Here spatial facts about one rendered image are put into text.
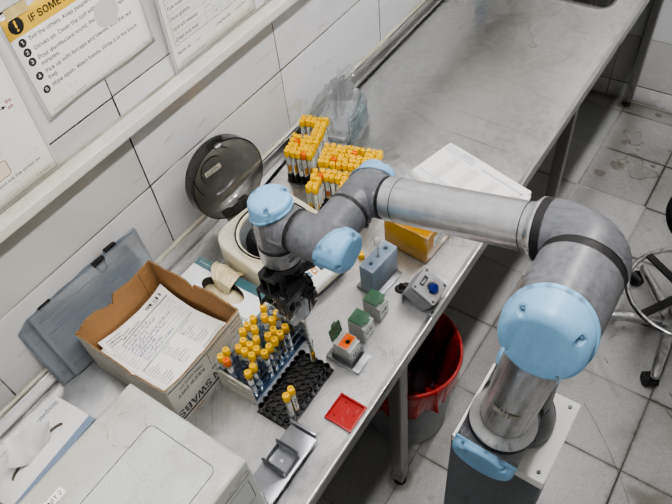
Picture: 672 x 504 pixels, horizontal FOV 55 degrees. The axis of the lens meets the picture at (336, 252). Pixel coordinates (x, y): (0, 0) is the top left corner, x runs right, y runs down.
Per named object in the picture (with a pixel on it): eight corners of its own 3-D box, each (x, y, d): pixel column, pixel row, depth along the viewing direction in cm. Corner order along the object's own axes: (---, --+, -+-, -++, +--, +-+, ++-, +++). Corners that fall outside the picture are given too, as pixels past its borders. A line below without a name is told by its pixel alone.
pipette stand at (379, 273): (379, 300, 160) (377, 276, 152) (356, 287, 163) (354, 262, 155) (402, 274, 164) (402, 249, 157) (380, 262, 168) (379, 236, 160)
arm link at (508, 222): (656, 188, 84) (354, 143, 113) (628, 245, 79) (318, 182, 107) (653, 252, 92) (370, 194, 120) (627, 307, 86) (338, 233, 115)
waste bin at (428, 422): (423, 482, 218) (425, 424, 184) (332, 428, 233) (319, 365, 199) (473, 394, 237) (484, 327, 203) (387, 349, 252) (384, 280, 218)
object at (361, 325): (365, 343, 152) (364, 328, 147) (348, 335, 154) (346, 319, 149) (374, 331, 154) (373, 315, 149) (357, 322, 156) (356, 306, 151)
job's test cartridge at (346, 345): (352, 366, 147) (350, 352, 142) (334, 357, 149) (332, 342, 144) (361, 353, 149) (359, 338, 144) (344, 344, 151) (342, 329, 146)
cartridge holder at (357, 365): (358, 376, 147) (357, 368, 144) (326, 358, 151) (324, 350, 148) (371, 358, 150) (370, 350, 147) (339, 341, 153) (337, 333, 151)
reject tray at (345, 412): (350, 433, 139) (350, 432, 138) (324, 418, 141) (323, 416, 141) (367, 408, 142) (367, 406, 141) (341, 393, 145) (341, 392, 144)
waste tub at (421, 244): (426, 265, 166) (427, 239, 158) (383, 243, 172) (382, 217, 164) (454, 232, 172) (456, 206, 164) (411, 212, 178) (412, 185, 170)
